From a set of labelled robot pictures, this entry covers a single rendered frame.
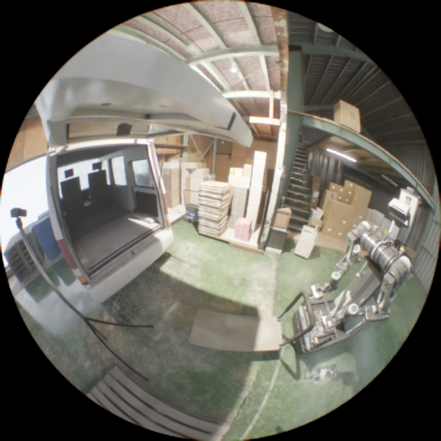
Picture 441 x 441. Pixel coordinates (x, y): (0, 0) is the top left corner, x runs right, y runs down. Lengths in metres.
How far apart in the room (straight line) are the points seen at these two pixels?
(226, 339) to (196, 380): 0.55
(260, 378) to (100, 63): 1.83
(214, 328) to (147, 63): 1.53
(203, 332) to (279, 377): 0.95
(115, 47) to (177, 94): 0.18
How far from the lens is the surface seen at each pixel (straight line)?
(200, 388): 1.53
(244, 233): 2.51
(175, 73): 0.33
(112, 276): 1.55
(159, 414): 1.56
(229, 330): 1.38
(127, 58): 0.28
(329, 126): 3.39
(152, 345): 1.62
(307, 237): 2.61
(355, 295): 1.51
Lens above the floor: 1.51
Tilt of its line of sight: 26 degrees down
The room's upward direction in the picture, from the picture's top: 5 degrees clockwise
